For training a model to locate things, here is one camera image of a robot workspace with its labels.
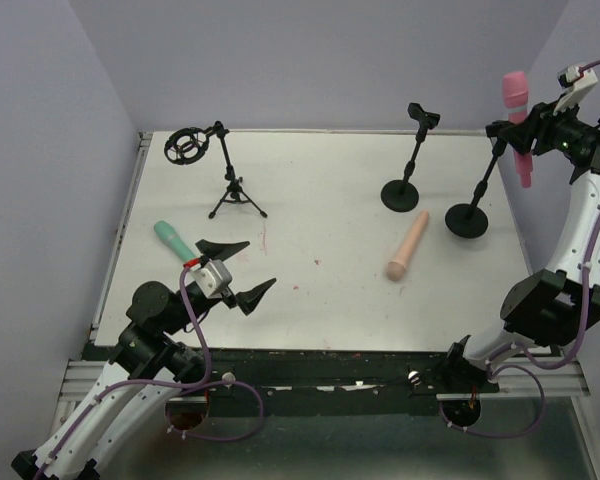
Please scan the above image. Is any pink toy microphone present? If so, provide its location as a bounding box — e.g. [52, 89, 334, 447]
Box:
[501, 70, 535, 189]

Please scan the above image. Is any black round-base mic stand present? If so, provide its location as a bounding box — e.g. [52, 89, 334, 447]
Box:
[445, 120, 509, 239]

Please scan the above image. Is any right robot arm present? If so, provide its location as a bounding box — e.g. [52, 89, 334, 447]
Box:
[440, 96, 600, 386]

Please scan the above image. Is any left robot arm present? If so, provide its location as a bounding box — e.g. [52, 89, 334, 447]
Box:
[11, 240, 274, 479]

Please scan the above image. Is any black rear round-base stand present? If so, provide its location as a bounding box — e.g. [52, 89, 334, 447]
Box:
[380, 102, 441, 213]

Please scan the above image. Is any mint green toy microphone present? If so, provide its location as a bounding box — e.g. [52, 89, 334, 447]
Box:
[153, 220, 196, 264]

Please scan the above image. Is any beige toy microphone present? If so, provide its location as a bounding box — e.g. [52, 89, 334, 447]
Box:
[385, 210, 430, 282]

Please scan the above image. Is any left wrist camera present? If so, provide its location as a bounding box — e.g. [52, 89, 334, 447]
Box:
[179, 258, 233, 299]

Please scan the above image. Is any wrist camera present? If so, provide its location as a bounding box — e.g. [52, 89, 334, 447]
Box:
[553, 65, 598, 115]
[179, 258, 233, 299]

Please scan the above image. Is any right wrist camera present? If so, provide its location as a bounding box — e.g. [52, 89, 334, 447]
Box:
[553, 65, 598, 115]

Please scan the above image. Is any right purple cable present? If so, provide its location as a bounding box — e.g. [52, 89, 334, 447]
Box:
[438, 57, 600, 440]

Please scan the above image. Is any purple cable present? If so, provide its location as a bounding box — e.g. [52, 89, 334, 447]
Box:
[438, 57, 600, 440]
[29, 264, 265, 480]

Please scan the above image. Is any black tripod shock-mount stand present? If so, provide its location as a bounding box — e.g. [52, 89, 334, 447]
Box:
[163, 121, 268, 219]

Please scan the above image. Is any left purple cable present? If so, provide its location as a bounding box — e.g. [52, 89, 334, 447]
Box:
[29, 264, 265, 480]

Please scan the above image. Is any aluminium side frame rail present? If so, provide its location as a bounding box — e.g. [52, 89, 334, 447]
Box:
[59, 131, 154, 401]

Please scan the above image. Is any black front mounting rail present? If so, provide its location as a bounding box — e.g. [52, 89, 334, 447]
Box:
[164, 347, 491, 419]

